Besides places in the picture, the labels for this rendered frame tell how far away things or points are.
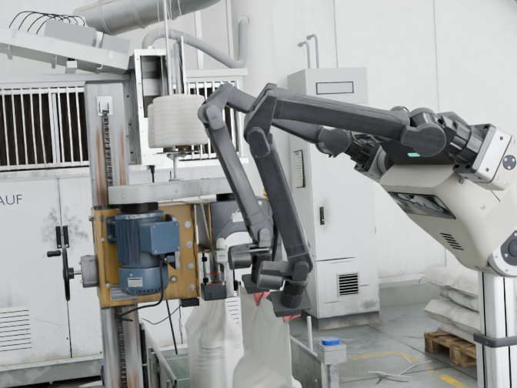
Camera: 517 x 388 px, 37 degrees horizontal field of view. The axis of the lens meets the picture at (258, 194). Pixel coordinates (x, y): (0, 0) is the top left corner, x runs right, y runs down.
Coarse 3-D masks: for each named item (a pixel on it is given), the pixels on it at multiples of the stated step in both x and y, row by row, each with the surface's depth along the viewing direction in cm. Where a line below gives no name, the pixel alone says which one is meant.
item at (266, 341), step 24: (240, 288) 252; (264, 312) 228; (264, 336) 230; (288, 336) 207; (240, 360) 246; (264, 360) 233; (288, 360) 208; (240, 384) 235; (264, 384) 220; (288, 384) 210
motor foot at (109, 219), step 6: (108, 216) 245; (114, 216) 246; (108, 222) 245; (114, 222) 243; (108, 228) 246; (114, 228) 246; (108, 234) 246; (114, 234) 246; (108, 240) 246; (114, 240) 244
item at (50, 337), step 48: (0, 96) 502; (48, 96) 502; (0, 144) 501; (48, 144) 510; (240, 144) 536; (0, 192) 495; (48, 192) 503; (0, 240) 496; (48, 240) 504; (240, 240) 539; (0, 288) 497; (48, 288) 505; (0, 336) 498; (48, 336) 507; (96, 336) 515; (0, 384) 503; (48, 384) 515
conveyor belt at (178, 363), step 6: (180, 354) 434; (186, 354) 433; (168, 360) 422; (174, 360) 421; (180, 360) 420; (186, 360) 420; (174, 366) 409; (180, 366) 408; (186, 366) 407; (174, 372) 398; (180, 372) 398; (186, 372) 397; (180, 378) 387; (186, 378) 386; (180, 384) 376; (186, 384) 375
